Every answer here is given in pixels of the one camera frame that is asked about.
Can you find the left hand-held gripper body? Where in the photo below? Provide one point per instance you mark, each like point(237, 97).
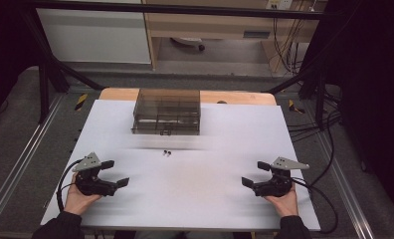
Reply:
point(89, 186)

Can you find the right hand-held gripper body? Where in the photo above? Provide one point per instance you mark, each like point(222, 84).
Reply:
point(276, 187)

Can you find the person's left hand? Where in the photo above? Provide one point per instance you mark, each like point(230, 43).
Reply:
point(75, 200)

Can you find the person's right hand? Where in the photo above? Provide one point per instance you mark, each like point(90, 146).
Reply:
point(287, 205)

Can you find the yellow black floor tape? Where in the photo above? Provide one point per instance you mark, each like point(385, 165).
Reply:
point(81, 102)
point(295, 107)

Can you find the dark transparent plastic drawer box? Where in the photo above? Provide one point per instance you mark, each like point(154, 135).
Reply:
point(166, 113)

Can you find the white cabinet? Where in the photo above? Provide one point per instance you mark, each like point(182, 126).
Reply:
point(92, 36)

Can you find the black curtain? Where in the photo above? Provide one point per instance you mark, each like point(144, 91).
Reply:
point(374, 83)
point(6, 49)

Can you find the office chair base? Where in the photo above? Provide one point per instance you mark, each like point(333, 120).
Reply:
point(188, 42)

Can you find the light wooden desk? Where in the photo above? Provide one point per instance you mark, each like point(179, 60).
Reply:
point(211, 26)

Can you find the white power strip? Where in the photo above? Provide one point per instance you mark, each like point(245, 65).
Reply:
point(279, 4)

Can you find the aluminium floor rail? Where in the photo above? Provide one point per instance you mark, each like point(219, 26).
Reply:
point(22, 159)
point(347, 189)

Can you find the black metal frame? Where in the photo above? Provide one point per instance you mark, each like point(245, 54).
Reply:
point(171, 9)

